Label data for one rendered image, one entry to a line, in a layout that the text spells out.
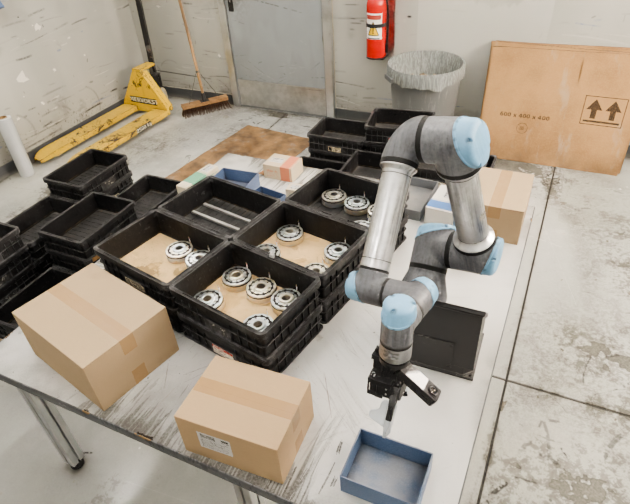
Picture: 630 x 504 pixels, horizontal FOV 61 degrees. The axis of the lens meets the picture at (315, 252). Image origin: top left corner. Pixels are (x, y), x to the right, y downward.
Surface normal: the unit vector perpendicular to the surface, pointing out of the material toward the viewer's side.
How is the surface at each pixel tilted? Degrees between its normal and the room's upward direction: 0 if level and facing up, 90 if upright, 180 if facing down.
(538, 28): 90
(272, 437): 0
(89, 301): 0
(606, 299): 0
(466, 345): 90
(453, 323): 90
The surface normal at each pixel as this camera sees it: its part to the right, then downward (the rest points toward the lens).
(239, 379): -0.06, -0.79
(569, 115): -0.43, 0.38
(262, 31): -0.42, 0.58
